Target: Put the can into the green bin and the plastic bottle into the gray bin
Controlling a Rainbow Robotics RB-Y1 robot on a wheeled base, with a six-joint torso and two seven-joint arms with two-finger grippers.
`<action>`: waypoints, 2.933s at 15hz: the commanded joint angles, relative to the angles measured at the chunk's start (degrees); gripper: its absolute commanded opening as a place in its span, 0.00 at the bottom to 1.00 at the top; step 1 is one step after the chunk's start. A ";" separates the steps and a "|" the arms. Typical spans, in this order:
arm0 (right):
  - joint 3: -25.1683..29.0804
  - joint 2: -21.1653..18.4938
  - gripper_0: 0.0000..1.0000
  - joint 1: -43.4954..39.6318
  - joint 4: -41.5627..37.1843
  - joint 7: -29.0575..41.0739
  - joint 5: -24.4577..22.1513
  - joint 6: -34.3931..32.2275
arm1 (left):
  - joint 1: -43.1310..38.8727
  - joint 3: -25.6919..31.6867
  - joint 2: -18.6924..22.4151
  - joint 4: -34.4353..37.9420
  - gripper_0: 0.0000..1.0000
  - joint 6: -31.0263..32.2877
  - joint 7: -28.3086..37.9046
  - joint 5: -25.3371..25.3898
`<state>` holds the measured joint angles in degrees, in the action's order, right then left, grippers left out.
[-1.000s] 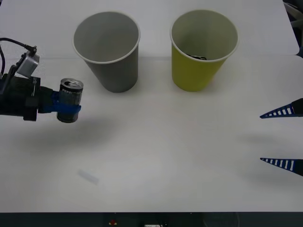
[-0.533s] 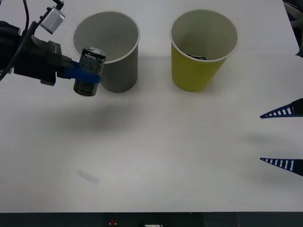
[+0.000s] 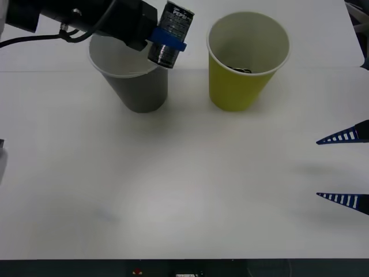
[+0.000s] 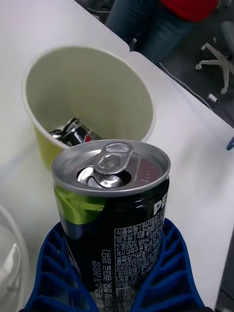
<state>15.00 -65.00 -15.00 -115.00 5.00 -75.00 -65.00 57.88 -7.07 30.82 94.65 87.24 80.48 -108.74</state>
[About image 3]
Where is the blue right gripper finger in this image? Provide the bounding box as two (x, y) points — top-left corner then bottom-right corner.
(315, 119), (369, 145)
(316, 192), (369, 216)

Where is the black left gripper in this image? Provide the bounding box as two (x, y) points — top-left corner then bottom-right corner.
(99, 0), (187, 52)

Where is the black drink can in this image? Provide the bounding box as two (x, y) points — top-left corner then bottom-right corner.
(146, 0), (194, 69)

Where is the grey plastic bin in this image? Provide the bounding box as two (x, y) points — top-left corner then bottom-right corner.
(88, 34), (170, 114)

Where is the yellow-green plastic bin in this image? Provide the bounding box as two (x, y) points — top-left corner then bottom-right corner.
(205, 10), (291, 113)

